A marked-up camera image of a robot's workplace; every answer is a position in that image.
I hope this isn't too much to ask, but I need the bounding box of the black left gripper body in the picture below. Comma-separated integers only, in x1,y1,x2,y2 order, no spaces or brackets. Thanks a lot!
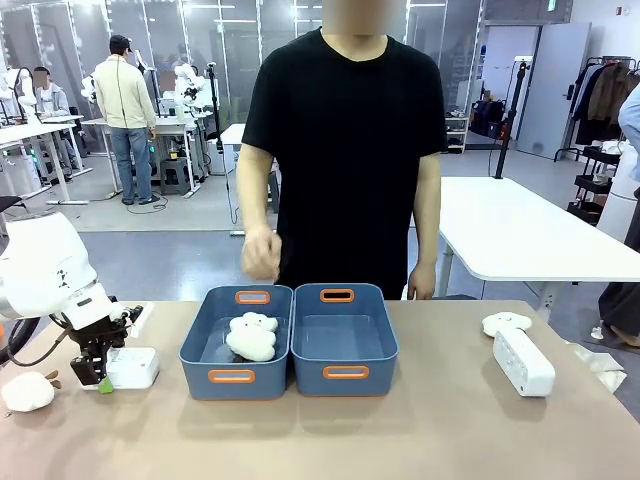
65,310,129,362

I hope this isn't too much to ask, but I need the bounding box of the person's right forearm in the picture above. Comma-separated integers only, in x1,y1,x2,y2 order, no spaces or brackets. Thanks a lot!
235,143,279,235

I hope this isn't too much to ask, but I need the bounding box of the person's left forearm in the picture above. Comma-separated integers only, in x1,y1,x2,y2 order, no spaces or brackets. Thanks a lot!
412,149,442,271

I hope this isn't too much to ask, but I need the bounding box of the white square digital clock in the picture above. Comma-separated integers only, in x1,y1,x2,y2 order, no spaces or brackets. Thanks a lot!
81,346,161,392

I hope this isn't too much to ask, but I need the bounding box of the person's right hand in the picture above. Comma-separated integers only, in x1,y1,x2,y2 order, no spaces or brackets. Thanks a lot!
240,223,283,281

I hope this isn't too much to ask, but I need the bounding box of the person's left hand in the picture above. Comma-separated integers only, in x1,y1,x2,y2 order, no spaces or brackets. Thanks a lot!
406,263,438,302

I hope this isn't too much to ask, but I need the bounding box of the white plush with brown stem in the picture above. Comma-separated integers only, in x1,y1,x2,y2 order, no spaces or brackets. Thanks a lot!
0,369,62,414

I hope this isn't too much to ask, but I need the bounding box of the white cloud bear plush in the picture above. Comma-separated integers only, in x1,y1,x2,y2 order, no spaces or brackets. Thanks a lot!
225,310,280,363

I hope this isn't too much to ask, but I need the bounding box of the grey step stool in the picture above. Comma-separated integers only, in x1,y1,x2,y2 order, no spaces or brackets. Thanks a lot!
158,158,197,197

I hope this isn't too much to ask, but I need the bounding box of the white background desk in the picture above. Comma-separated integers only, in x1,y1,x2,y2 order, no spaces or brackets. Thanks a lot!
0,115,94,206

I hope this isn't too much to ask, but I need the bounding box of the standing person in cream sweater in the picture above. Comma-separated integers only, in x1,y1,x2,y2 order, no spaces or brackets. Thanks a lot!
92,34,158,206

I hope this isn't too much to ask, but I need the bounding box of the seated person in grey hoodie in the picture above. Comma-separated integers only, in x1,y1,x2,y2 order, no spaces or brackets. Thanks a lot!
30,65,81,174

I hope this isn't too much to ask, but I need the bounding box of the black light stand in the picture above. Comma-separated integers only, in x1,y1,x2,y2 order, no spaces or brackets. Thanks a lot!
204,61,227,176

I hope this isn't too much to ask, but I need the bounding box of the person's black t-shirt torso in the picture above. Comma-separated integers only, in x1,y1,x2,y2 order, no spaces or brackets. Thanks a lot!
240,27,449,301

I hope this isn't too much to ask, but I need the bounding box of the white cloud plush with face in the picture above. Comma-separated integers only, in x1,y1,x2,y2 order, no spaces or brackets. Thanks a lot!
480,310,533,339

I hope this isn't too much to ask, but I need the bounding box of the white shoe shelf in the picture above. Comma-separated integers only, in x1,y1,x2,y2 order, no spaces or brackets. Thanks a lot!
443,113,472,154

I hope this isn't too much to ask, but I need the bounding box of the white power strip right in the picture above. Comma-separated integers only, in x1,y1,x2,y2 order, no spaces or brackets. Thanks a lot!
491,328,557,399

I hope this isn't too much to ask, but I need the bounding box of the white table with white legs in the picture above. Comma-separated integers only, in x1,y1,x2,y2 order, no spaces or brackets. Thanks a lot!
436,175,640,327

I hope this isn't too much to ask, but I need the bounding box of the crumpled clear plastic bag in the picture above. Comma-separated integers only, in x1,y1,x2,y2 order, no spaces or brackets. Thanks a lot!
565,338,629,392

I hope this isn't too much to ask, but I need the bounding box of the black trolley cart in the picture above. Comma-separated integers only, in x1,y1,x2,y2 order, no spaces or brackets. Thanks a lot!
566,143,624,226

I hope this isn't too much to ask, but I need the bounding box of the person in blue shirt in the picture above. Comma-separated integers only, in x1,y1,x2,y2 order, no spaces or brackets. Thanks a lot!
596,84,640,349

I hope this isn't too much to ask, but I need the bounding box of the clothes rack with dark coats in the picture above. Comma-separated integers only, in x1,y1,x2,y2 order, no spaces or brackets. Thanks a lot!
552,55,640,164

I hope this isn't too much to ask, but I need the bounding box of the black wrist camera with cable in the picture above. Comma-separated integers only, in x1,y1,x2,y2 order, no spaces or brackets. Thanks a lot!
110,298,147,333

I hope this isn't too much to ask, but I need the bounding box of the blue basket with orange handles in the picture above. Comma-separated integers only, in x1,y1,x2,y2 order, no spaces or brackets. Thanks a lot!
178,284,295,402
290,282,401,398

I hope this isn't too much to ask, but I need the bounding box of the black tripod camera stand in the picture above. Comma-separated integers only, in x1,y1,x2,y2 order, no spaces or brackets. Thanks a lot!
492,55,532,181

